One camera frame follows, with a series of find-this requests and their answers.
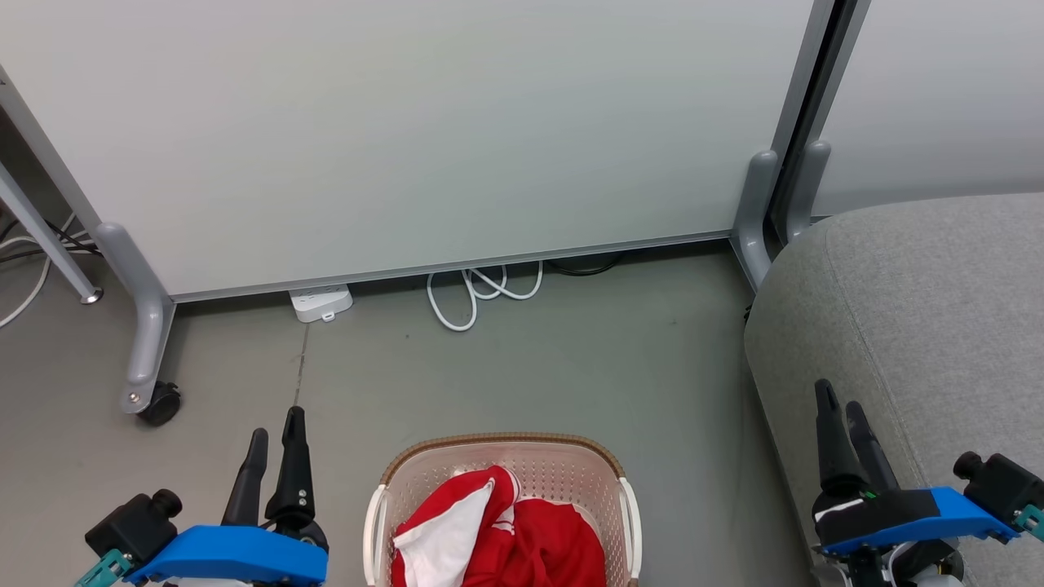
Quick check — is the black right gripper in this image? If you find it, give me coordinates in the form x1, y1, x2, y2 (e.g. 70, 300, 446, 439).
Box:
812, 379, 943, 549

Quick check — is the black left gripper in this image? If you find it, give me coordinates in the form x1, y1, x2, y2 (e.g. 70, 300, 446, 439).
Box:
222, 406, 330, 565

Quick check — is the red and white garment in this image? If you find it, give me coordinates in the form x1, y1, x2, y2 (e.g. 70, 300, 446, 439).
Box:
391, 465, 608, 587

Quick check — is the grey fabric sofa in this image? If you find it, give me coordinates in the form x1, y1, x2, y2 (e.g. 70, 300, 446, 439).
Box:
744, 193, 1044, 587

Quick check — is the black caster wheel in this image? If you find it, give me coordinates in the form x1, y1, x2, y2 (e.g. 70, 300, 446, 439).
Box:
137, 382, 182, 427

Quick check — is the white power strip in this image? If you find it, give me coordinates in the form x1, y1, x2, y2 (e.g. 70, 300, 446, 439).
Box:
290, 284, 354, 324

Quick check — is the grey partition foot with caster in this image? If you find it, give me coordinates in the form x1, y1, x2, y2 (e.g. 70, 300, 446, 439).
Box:
92, 222, 176, 413

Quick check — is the teal left connector piece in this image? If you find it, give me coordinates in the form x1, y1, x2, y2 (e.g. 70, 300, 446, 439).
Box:
73, 548, 135, 587

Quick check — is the beige perforated laundry basket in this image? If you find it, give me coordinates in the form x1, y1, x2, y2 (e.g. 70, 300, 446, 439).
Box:
363, 432, 643, 587

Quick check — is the white partition panel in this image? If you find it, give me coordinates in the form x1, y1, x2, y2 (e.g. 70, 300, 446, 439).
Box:
812, 0, 1044, 217

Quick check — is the blue left camera mount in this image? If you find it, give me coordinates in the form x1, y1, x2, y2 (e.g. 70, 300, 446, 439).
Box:
122, 524, 330, 587

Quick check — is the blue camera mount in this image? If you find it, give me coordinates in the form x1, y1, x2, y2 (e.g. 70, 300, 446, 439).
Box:
122, 524, 330, 587
820, 487, 1020, 559

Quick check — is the blue right camera mount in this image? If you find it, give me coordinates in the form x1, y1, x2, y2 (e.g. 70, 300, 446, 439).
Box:
820, 487, 1020, 559

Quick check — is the white looped cable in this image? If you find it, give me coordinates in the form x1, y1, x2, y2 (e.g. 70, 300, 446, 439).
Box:
427, 261, 545, 333

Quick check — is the long white cable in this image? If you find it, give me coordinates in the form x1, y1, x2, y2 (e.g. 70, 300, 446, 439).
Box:
0, 214, 78, 329

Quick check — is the black cable bundle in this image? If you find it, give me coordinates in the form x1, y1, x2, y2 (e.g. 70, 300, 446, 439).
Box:
0, 218, 103, 263

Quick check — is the black floor cable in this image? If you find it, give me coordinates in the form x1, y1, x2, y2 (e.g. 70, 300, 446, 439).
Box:
545, 253, 625, 278

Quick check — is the white partition board grey frame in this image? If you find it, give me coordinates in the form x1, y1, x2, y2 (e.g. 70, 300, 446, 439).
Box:
0, 0, 837, 304

